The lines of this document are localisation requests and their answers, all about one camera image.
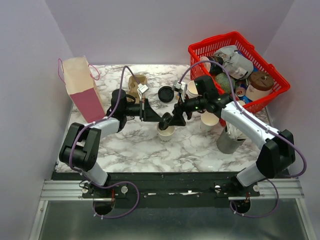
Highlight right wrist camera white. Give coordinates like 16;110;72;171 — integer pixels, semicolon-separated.
172;80;187;102

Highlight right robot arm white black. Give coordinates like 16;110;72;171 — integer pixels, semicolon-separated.
164;75;296;196

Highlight aluminium rail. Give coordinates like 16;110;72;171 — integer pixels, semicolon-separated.
40;178;305;202

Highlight brown lid tub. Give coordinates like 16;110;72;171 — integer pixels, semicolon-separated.
246;71;275;102

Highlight grey metal straw holder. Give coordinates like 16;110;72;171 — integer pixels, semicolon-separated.
216;127;245;154

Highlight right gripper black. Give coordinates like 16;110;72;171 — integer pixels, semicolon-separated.
168;92;207;127

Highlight pink paper bag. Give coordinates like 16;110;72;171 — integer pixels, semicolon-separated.
58;56;106;123

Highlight red plastic basket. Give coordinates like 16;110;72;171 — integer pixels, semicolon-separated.
187;31;291;128

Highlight cardboard cup carrier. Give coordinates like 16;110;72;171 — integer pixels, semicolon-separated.
126;74;148;104

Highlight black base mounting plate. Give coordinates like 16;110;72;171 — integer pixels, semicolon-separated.
51;172;260;212

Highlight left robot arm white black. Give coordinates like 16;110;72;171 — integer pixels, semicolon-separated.
58;89;171;198

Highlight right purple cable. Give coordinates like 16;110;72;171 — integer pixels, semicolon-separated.
177;61;308;220

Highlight white wrapped straws bundle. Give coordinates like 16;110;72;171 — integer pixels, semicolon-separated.
226;122;248;140

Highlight black coffee cup lid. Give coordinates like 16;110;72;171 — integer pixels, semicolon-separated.
158;112;172;131

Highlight white paper cup stack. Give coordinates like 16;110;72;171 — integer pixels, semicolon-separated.
186;80;201;99

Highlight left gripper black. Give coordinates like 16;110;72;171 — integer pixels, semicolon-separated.
122;98;164;123

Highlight dark noodle cup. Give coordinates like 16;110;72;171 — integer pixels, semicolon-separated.
200;55;224;75

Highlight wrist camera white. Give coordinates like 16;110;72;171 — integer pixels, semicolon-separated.
137;83;149;95
172;80;187;102

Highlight purple cable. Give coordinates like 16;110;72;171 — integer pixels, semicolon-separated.
68;65;148;220
177;61;308;220

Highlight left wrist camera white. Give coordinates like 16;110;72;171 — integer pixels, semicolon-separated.
137;83;149;95

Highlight grey white plastic bag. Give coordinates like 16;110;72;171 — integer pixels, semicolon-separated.
213;45;254;80

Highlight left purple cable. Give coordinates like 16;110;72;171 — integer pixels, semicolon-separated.
68;65;148;220

